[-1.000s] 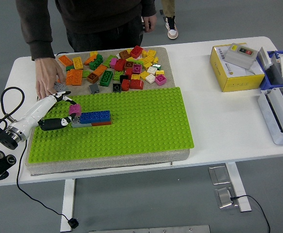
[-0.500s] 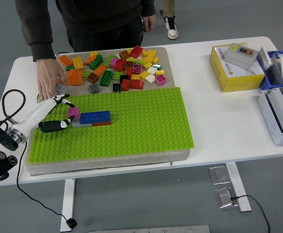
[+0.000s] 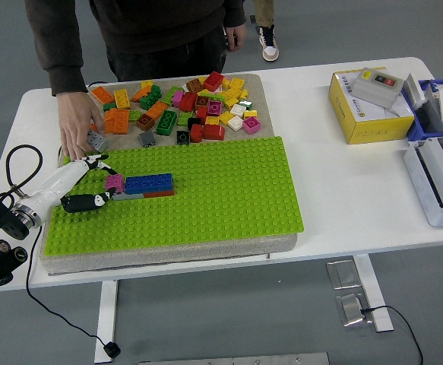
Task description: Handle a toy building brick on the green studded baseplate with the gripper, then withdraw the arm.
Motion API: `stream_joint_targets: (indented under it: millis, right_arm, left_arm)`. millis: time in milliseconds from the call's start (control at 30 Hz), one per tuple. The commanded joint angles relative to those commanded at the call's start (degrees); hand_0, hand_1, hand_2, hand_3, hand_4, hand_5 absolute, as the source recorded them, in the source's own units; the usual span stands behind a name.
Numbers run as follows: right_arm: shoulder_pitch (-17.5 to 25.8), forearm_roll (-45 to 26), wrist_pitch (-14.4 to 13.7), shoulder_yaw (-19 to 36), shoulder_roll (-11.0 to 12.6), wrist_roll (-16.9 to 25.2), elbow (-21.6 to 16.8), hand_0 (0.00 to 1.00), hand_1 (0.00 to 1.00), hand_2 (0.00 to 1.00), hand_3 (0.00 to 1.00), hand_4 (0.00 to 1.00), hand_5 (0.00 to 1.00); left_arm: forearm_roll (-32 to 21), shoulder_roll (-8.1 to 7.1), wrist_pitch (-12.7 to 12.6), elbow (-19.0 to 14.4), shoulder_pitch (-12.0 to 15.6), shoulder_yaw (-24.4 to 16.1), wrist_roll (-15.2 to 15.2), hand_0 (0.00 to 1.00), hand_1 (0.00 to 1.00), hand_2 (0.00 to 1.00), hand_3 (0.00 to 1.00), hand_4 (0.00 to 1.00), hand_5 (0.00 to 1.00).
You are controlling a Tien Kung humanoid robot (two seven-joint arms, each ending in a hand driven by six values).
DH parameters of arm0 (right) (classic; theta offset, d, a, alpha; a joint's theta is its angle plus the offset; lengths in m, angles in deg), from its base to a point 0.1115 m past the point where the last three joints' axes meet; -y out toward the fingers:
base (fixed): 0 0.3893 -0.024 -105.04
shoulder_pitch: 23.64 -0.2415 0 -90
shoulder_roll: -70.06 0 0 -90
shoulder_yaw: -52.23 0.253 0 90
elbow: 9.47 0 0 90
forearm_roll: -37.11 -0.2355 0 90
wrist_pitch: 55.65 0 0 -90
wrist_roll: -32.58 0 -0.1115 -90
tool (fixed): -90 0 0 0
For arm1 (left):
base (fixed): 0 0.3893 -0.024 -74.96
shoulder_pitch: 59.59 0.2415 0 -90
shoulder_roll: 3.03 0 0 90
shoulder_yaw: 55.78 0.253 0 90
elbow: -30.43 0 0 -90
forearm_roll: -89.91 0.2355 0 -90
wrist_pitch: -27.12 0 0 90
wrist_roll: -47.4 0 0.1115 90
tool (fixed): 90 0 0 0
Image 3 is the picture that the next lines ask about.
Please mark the white table leg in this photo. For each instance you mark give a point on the white table leg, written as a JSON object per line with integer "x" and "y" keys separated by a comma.
{"x": 373, "y": 289}
{"x": 106, "y": 319}

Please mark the grey push-button switch box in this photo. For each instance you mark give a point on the grey push-button switch box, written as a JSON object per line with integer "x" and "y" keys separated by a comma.
{"x": 373, "y": 93}

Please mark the blue toy brick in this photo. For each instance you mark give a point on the blue toy brick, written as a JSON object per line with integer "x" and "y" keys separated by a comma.
{"x": 149, "y": 183}

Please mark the white table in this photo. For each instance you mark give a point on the white table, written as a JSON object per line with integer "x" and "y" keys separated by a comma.
{"x": 339, "y": 182}

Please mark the light green toy brick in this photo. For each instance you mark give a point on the light green toy brick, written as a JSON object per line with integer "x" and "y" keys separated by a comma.
{"x": 134, "y": 115}
{"x": 185, "y": 118}
{"x": 206, "y": 93}
{"x": 171, "y": 95}

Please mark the grey long toy brick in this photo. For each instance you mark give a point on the grey long toy brick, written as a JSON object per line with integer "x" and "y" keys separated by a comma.
{"x": 96, "y": 140}

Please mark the brown toy brick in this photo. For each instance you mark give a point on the brown toy brick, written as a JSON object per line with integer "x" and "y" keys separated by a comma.
{"x": 145, "y": 121}
{"x": 194, "y": 85}
{"x": 202, "y": 102}

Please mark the long metal floor strip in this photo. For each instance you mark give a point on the long metal floor strip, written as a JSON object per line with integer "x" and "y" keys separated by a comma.
{"x": 236, "y": 359}

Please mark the metal floor plate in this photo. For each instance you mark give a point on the metal floor plate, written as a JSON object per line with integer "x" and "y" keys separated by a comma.
{"x": 352, "y": 310}
{"x": 342, "y": 274}

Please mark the white electrical enclosure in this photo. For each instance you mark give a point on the white electrical enclosure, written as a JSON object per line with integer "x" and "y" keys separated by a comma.
{"x": 426, "y": 197}

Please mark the white plastic panel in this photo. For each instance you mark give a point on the white plastic panel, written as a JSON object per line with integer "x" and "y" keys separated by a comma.
{"x": 414, "y": 91}

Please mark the red toy brick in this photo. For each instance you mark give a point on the red toy brick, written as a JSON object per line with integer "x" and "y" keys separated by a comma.
{"x": 187, "y": 101}
{"x": 213, "y": 80}
{"x": 196, "y": 133}
{"x": 201, "y": 114}
{"x": 213, "y": 132}

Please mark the blue plastic bin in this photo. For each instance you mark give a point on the blue plastic bin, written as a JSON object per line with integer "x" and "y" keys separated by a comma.
{"x": 418, "y": 133}

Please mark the pink toy brick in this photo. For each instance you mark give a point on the pink toy brick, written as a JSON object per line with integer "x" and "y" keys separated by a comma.
{"x": 177, "y": 99}

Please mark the red-brown flat brick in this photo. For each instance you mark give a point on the red-brown flat brick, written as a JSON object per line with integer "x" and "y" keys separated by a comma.
{"x": 160, "y": 193}

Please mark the magenta toy brick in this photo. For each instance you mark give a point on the magenta toy brick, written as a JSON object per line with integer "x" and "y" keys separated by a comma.
{"x": 214, "y": 108}
{"x": 115, "y": 183}
{"x": 251, "y": 124}

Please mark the dark green toy brick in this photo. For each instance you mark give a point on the dark green toy brick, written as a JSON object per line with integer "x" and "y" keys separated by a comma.
{"x": 246, "y": 104}
{"x": 166, "y": 122}
{"x": 150, "y": 97}

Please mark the yellow cardboard box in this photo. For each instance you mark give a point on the yellow cardboard box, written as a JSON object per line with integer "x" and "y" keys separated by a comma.
{"x": 380, "y": 131}

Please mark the grey plastic device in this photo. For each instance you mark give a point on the grey plastic device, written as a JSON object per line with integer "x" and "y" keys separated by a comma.
{"x": 432, "y": 110}

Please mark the small dark green brick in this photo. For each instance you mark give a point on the small dark green brick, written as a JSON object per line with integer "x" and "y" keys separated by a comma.
{"x": 109, "y": 106}

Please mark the dark grey toy brick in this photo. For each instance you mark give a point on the dark grey toy brick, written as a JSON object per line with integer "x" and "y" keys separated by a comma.
{"x": 147, "y": 138}

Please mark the grey-brown foam mat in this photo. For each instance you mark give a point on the grey-brown foam mat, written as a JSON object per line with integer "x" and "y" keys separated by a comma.
{"x": 244, "y": 129}

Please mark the green studded baseplate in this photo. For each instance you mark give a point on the green studded baseplate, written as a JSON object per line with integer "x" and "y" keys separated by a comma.
{"x": 206, "y": 190}

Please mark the person's right hand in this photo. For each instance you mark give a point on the person's right hand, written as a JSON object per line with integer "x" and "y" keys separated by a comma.
{"x": 78, "y": 118}

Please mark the person's right forearm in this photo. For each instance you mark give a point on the person's right forearm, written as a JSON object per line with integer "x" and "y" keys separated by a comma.
{"x": 63, "y": 72}

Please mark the person's left forearm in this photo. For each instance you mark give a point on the person's left forearm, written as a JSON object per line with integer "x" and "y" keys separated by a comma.
{"x": 234, "y": 13}

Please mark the person's left hand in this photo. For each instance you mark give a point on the person's left hand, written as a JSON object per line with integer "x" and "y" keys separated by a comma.
{"x": 236, "y": 36}

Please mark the black toy brick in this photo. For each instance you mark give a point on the black toy brick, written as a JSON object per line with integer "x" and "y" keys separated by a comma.
{"x": 183, "y": 137}
{"x": 192, "y": 122}

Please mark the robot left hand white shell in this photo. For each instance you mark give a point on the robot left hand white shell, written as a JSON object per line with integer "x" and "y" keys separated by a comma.
{"x": 54, "y": 186}

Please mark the small yellow toy brick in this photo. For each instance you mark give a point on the small yellow toy brick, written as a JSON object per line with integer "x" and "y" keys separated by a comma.
{"x": 147, "y": 84}

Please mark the orange flat toy brick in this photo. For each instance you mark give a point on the orange flat toy brick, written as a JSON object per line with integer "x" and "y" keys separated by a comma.
{"x": 110, "y": 128}

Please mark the white toy brick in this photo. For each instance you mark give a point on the white toy brick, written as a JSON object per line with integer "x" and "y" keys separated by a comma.
{"x": 238, "y": 110}
{"x": 235, "y": 122}

